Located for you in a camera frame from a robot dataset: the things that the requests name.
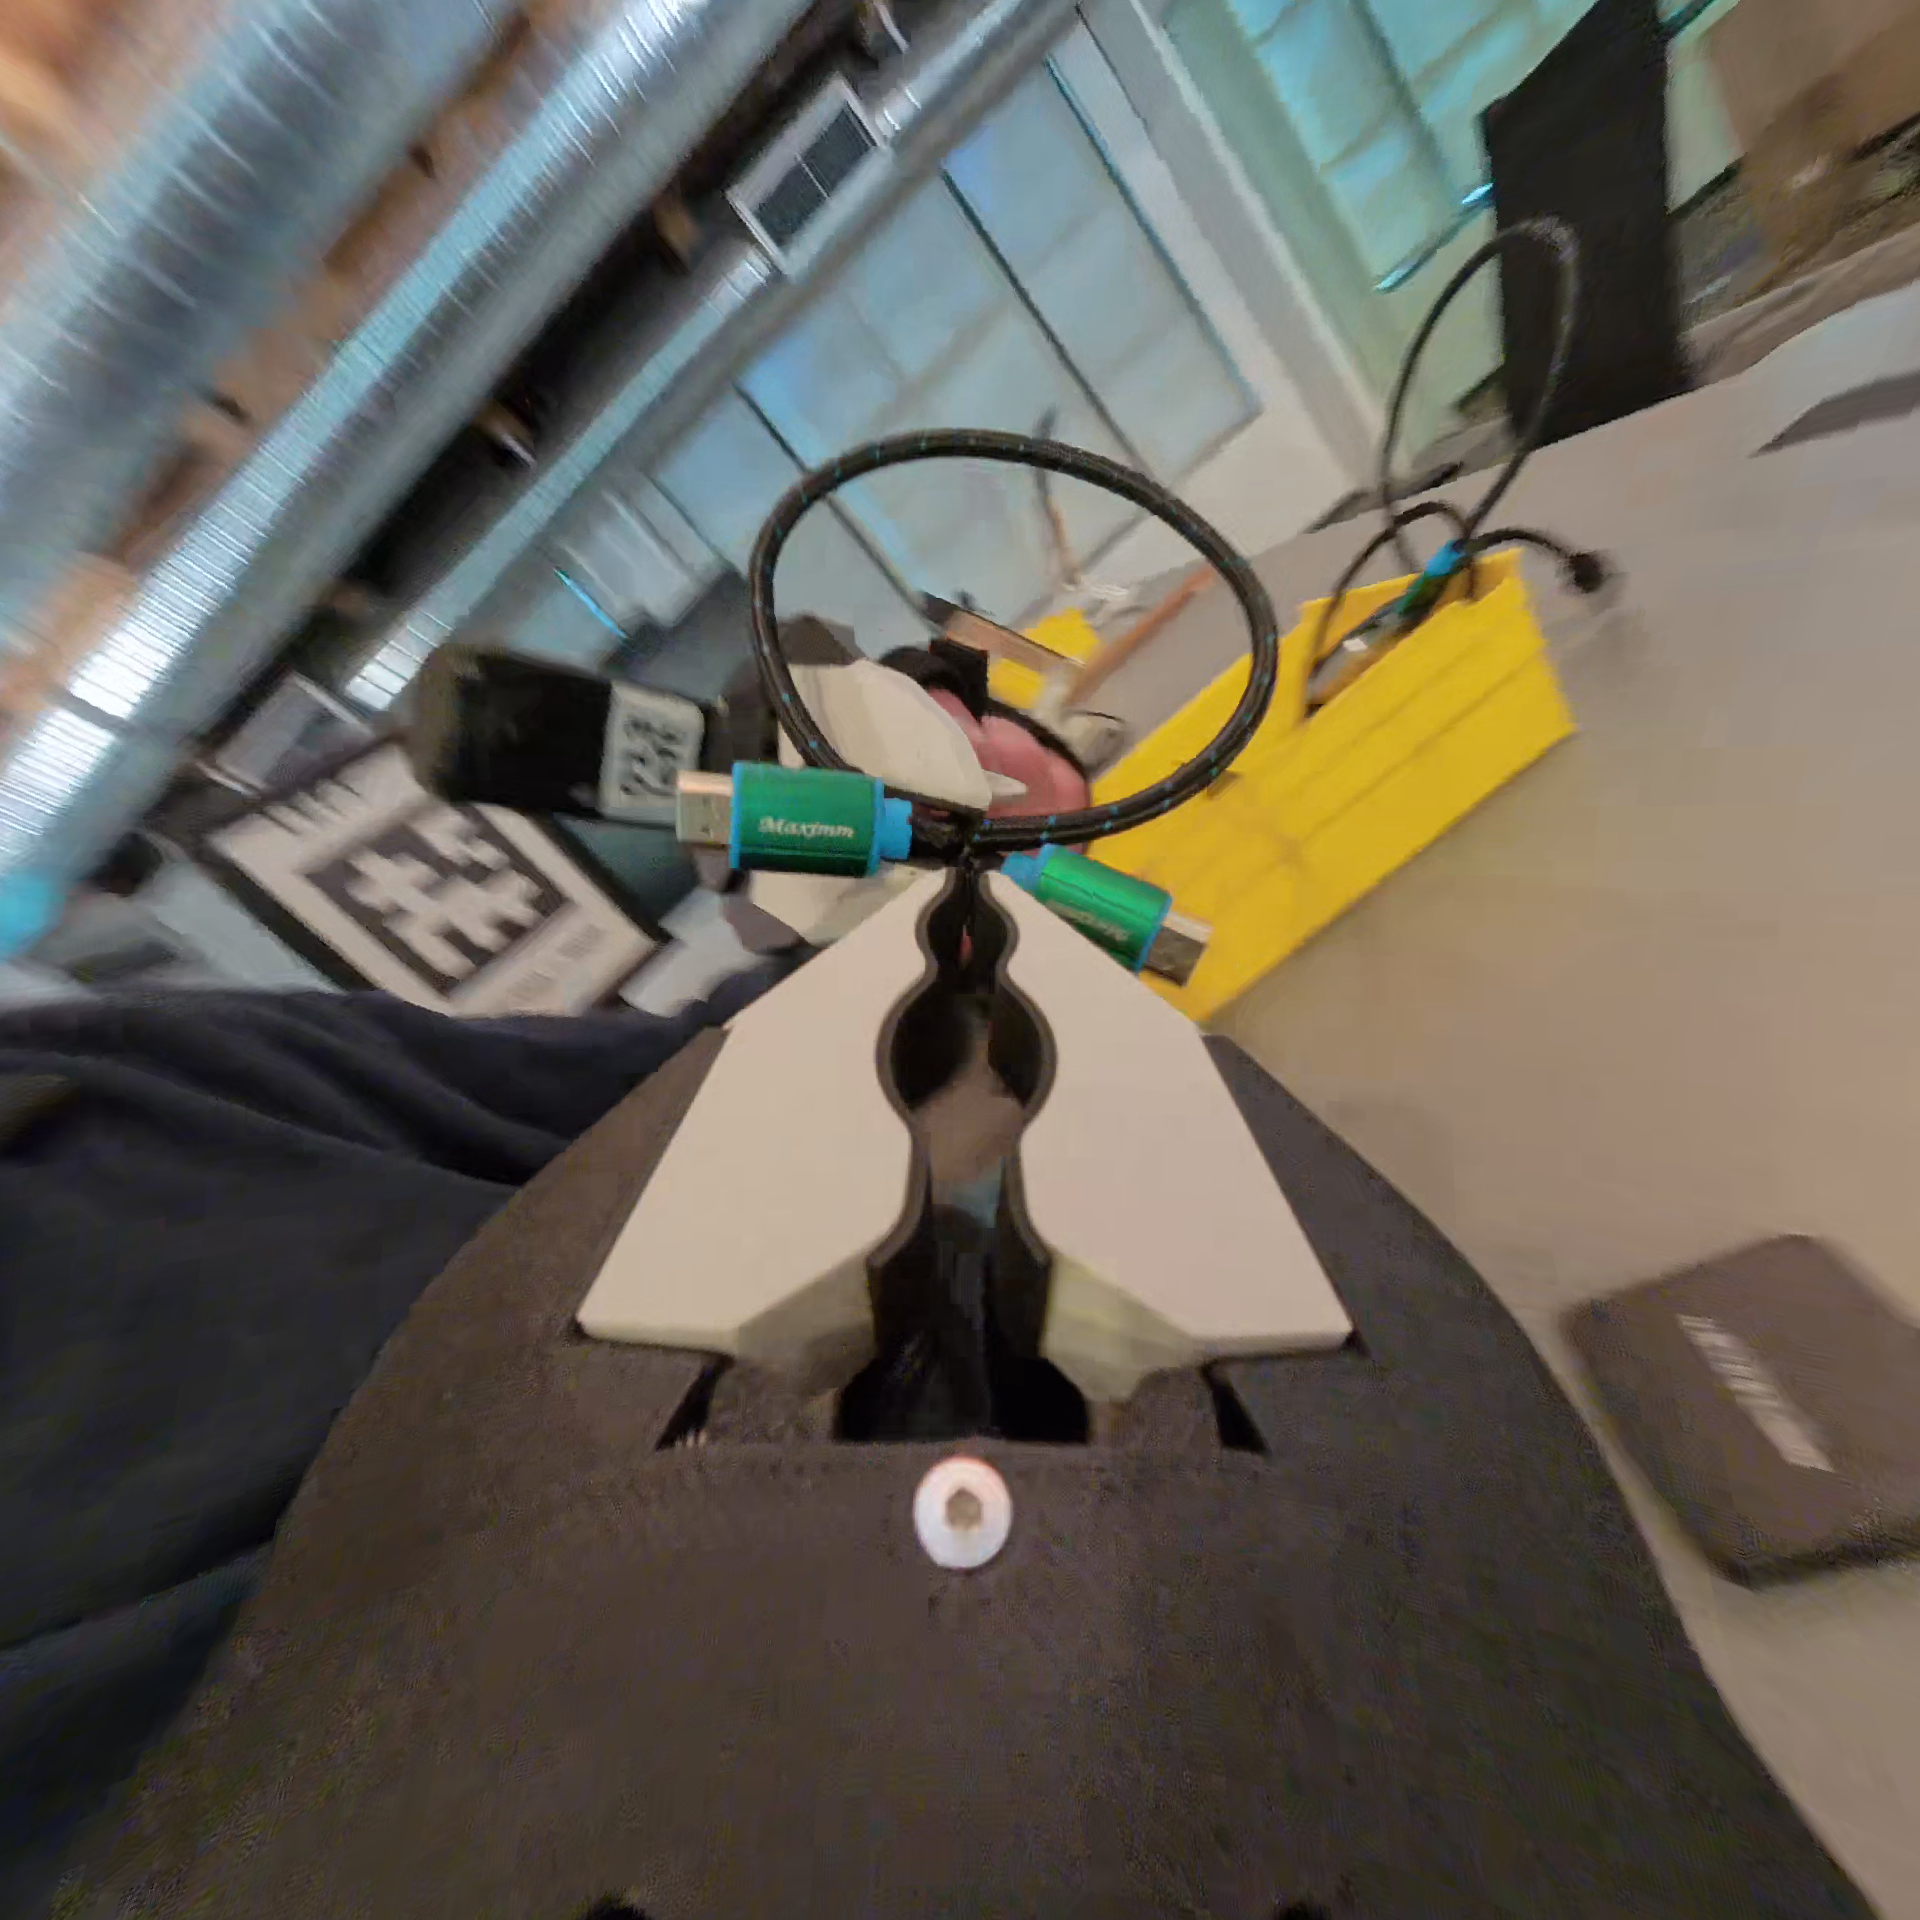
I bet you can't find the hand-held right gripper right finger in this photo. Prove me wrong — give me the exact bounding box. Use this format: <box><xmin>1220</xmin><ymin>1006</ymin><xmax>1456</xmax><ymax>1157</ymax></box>
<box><xmin>965</xmin><ymin>873</ymin><xmax>1357</xmax><ymax>1382</ymax></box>

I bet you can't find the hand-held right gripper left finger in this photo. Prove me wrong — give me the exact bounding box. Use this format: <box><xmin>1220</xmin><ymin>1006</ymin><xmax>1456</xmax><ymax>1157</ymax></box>
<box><xmin>570</xmin><ymin>873</ymin><xmax>962</xmax><ymax>1370</ymax></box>

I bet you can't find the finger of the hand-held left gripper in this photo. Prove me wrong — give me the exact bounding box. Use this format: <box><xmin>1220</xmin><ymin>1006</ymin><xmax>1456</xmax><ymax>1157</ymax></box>
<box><xmin>775</xmin><ymin>656</ymin><xmax>1029</xmax><ymax>820</ymax></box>

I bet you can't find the black braided hdmi cable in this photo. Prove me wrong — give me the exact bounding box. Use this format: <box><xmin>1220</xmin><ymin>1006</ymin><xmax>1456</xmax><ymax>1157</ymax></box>
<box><xmin>671</xmin><ymin>433</ymin><xmax>1288</xmax><ymax>993</ymax></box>
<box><xmin>1301</xmin><ymin>213</ymin><xmax>1629</xmax><ymax>727</ymax></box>

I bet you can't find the yellow plastic bin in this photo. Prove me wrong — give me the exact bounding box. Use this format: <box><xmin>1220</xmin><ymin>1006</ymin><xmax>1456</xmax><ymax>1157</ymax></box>
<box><xmin>987</xmin><ymin>548</ymin><xmax>1580</xmax><ymax>1033</ymax></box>

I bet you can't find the black hdmi adapter box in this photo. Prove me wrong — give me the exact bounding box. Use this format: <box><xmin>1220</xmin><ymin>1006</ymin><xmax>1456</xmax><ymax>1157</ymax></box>
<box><xmin>1561</xmin><ymin>1230</ymin><xmax>1920</xmax><ymax>1587</ymax></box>

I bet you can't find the person's left hand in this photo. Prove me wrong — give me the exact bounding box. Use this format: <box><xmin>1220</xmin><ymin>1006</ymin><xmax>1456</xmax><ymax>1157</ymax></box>
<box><xmin>912</xmin><ymin>679</ymin><xmax>1095</xmax><ymax>833</ymax></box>

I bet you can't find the framed marker sign board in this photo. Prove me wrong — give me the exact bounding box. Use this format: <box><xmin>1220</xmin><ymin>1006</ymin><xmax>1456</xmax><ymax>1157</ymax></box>
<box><xmin>187</xmin><ymin>735</ymin><xmax>668</xmax><ymax>1021</ymax></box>

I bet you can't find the person's black top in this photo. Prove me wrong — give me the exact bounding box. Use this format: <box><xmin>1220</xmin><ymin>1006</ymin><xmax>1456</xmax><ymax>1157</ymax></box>
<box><xmin>0</xmin><ymin>986</ymin><xmax>737</xmax><ymax>1833</ymax></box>

